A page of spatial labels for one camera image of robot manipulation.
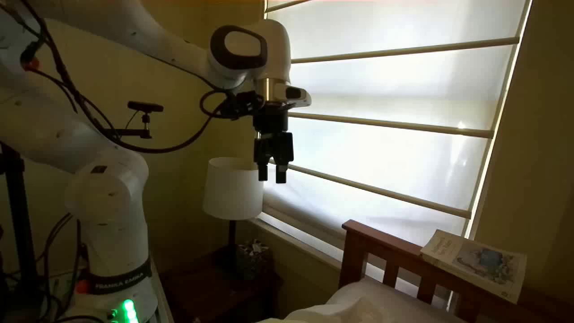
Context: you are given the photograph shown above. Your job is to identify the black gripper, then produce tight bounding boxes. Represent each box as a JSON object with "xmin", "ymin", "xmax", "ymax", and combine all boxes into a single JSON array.
[{"xmin": 250, "ymin": 106, "xmax": 295, "ymax": 185}]

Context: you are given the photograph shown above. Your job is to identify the patterned tissue box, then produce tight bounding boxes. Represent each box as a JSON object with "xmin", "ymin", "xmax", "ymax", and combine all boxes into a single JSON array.
[{"xmin": 234, "ymin": 237, "xmax": 277, "ymax": 281}]

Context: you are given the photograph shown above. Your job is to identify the wooden bed headboard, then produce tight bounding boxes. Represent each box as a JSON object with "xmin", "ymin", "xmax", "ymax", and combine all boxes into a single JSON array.
[{"xmin": 336, "ymin": 219, "xmax": 574, "ymax": 323}]

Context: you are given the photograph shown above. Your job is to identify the dark lamp stem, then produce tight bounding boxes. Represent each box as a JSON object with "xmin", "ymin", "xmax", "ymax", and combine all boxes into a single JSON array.
[{"xmin": 225, "ymin": 217, "xmax": 239, "ymax": 267}]

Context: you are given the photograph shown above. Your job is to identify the white window blind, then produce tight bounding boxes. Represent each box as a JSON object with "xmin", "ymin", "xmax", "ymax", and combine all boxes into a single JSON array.
[{"xmin": 259, "ymin": 0, "xmax": 534, "ymax": 267}]

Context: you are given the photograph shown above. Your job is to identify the dark wooden nightstand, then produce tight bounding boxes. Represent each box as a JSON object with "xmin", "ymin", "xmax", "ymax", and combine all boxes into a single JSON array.
[{"xmin": 159, "ymin": 242, "xmax": 283, "ymax": 323}]

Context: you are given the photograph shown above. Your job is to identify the pale striped pillow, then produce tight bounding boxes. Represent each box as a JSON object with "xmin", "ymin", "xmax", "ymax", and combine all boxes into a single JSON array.
[{"xmin": 257, "ymin": 276, "xmax": 469, "ymax": 323}]

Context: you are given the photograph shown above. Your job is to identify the paperback book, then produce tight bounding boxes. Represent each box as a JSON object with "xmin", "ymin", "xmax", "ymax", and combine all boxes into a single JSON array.
[{"xmin": 417, "ymin": 228, "xmax": 528, "ymax": 305}]

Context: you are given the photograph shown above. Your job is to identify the black stand pole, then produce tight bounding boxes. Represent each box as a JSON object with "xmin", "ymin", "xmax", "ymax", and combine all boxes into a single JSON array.
[{"xmin": 0, "ymin": 142, "xmax": 40, "ymax": 303}]

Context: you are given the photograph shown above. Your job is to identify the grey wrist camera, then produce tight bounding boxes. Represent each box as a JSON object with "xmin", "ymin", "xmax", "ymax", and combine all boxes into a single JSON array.
[{"xmin": 283, "ymin": 84, "xmax": 313, "ymax": 109}]

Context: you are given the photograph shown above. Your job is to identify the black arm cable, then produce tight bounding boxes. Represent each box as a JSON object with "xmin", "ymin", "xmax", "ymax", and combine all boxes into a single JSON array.
[{"xmin": 15, "ymin": 0, "xmax": 265, "ymax": 156}]

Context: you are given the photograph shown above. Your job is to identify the black stereo camera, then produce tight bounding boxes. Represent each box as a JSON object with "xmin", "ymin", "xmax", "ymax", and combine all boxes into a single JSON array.
[{"xmin": 125, "ymin": 98, "xmax": 164, "ymax": 115}]

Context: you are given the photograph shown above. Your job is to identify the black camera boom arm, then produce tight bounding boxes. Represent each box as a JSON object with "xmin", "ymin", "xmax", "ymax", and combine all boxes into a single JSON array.
[{"xmin": 98, "ymin": 111, "xmax": 153, "ymax": 143}]

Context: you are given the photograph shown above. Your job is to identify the black base cables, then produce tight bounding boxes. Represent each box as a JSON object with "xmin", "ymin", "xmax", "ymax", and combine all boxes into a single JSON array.
[{"xmin": 31, "ymin": 212, "xmax": 91, "ymax": 319}]

